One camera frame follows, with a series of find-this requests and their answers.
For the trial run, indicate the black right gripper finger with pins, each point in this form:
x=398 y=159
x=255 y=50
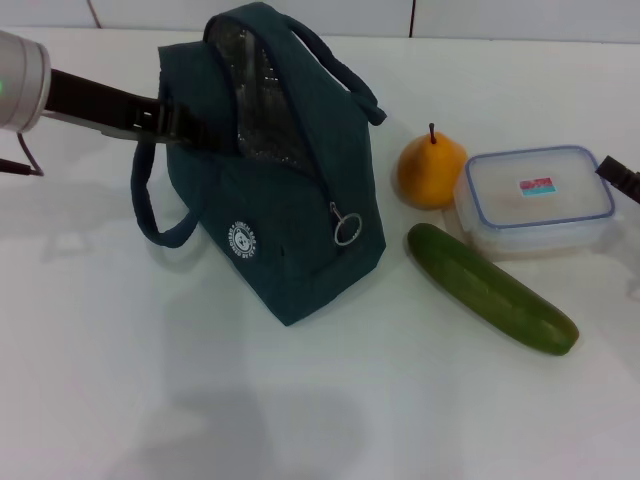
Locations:
x=625 y=177

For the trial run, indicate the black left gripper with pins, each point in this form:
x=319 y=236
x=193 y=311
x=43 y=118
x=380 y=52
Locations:
x=100 y=105

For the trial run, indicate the clear plastic lunch box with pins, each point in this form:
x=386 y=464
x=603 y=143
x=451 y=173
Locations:
x=500 y=200

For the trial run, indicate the dark teal lunch bag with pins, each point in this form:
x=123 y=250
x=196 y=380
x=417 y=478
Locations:
x=300 y=250

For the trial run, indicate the green cucumber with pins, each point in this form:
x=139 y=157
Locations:
x=490 y=290

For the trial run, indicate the yellow pear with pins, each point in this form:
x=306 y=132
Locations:
x=430 y=175

